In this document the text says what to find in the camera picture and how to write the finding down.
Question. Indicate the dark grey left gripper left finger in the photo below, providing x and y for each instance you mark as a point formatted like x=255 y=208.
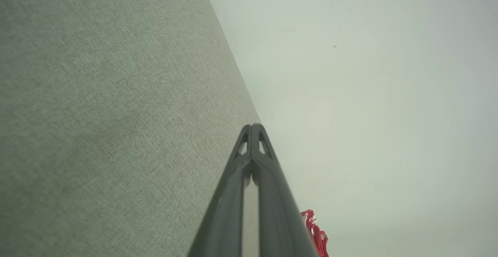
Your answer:
x=225 y=218

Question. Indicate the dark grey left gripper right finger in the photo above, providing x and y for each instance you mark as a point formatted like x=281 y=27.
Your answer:
x=280 y=226

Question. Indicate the red white sports jersey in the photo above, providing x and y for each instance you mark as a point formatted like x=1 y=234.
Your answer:
x=316 y=235

